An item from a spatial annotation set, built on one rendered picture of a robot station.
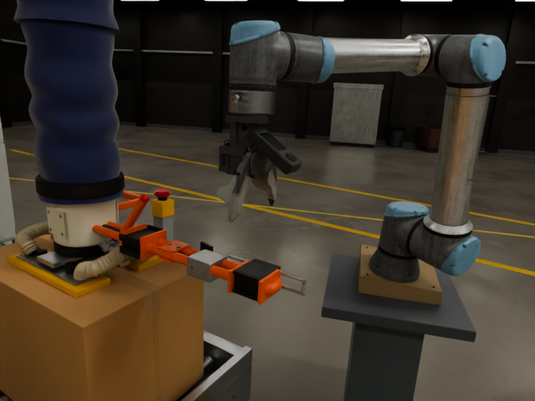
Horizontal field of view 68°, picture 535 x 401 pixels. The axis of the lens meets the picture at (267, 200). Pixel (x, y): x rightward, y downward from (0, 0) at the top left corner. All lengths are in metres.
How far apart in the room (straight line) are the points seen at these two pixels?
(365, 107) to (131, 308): 11.27
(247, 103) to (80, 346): 0.65
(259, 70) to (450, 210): 0.82
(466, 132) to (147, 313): 1.01
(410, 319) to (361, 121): 10.76
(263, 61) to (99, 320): 0.67
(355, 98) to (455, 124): 10.80
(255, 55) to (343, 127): 11.35
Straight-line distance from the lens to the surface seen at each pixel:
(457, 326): 1.50
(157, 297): 1.11
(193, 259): 0.91
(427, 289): 1.57
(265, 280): 0.80
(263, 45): 0.75
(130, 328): 1.09
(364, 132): 12.07
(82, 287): 1.11
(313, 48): 0.82
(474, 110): 1.26
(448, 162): 1.30
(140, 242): 1.01
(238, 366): 1.41
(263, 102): 0.75
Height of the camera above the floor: 1.47
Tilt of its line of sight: 15 degrees down
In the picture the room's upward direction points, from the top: 3 degrees clockwise
